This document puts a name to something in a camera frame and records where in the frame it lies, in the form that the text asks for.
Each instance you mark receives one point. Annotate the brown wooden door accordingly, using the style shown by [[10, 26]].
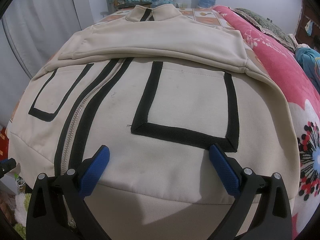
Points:
[[307, 13]]

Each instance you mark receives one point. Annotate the blue patterned quilt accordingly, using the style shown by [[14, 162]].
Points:
[[308, 59]]

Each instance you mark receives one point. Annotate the pink floral blanket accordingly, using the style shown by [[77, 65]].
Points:
[[303, 100]]

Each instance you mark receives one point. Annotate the beige zip jacket black trim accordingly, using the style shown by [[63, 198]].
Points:
[[158, 89]]

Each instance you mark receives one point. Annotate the grey curtain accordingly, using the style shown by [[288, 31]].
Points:
[[31, 32]]

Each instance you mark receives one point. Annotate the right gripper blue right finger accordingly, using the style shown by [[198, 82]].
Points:
[[225, 170]]

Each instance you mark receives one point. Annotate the cloth hanging on door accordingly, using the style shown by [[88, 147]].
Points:
[[309, 27]]

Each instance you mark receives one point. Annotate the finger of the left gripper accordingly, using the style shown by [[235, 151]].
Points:
[[6, 166]]

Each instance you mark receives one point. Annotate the grey lace-edged blanket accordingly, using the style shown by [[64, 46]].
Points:
[[268, 27]]

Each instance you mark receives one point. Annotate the tiled pattern bed sheet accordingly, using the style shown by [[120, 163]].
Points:
[[206, 16]]

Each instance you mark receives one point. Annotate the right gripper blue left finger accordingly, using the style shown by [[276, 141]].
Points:
[[91, 169]]

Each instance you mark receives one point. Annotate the red gift bag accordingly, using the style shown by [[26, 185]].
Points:
[[4, 144]]

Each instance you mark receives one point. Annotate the green white plush toy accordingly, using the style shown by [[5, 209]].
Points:
[[20, 213]]

